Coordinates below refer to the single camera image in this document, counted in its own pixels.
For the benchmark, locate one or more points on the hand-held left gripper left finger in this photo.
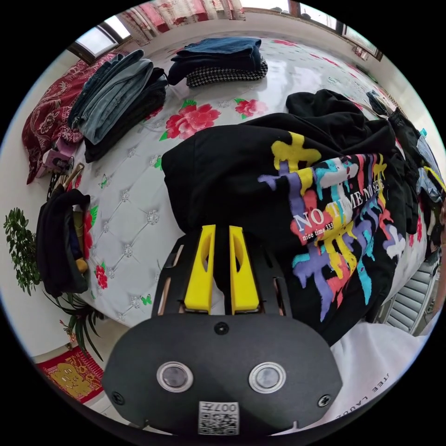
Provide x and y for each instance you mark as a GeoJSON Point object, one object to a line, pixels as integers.
{"type": "Point", "coordinates": [199, 278]}

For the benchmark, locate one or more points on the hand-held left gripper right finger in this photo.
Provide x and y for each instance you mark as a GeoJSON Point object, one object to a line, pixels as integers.
{"type": "Point", "coordinates": [245, 285]}

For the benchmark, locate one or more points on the black patterned hoodie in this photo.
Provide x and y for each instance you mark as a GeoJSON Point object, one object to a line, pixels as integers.
{"type": "Point", "coordinates": [226, 174]}

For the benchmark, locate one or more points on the red patterned pillow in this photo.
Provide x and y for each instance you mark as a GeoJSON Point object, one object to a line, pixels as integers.
{"type": "Point", "coordinates": [47, 118]}

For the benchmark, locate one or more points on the bed with white flowered quilt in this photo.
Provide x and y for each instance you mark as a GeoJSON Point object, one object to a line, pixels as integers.
{"type": "Point", "coordinates": [139, 195]}

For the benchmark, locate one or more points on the black bag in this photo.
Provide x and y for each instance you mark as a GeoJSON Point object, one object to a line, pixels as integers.
{"type": "Point", "coordinates": [55, 244]}

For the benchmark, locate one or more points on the red and gold floor mat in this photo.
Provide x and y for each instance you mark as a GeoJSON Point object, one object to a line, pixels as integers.
{"type": "Point", "coordinates": [73, 379]}

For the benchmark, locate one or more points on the green potted plant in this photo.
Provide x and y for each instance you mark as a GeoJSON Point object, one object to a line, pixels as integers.
{"type": "Point", "coordinates": [21, 251]}

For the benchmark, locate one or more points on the small pink carton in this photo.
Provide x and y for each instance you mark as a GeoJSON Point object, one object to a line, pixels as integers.
{"type": "Point", "coordinates": [57, 158]}

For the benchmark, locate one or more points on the pile of folded jeans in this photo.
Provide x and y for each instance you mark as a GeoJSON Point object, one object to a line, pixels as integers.
{"type": "Point", "coordinates": [115, 101]}

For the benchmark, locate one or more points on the pile of clothes with houndstooth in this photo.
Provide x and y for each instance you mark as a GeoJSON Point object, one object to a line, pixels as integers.
{"type": "Point", "coordinates": [223, 62]}

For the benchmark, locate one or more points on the pile of dark clothes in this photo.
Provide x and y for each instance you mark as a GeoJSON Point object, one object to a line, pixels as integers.
{"type": "Point", "coordinates": [409, 139]}

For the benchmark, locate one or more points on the pink flowered curtain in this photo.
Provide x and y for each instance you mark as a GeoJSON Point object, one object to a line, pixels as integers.
{"type": "Point", "coordinates": [181, 14]}

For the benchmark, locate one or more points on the window with dark frame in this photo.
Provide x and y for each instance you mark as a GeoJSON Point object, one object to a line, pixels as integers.
{"type": "Point", "coordinates": [104, 33]}

